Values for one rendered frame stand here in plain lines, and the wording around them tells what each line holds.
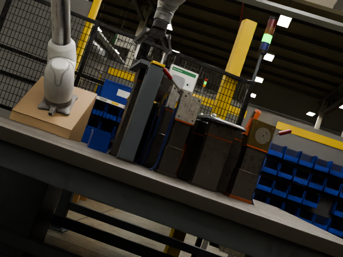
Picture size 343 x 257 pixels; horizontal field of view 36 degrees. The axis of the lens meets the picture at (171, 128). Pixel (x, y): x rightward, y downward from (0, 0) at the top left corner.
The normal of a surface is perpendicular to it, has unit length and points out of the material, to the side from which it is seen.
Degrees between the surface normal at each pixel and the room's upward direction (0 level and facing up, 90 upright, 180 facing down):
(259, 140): 90
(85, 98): 45
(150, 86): 90
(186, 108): 90
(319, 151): 90
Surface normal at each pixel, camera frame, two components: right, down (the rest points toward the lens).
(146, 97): 0.22, 0.01
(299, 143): -0.08, -0.09
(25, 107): 0.17, -0.74
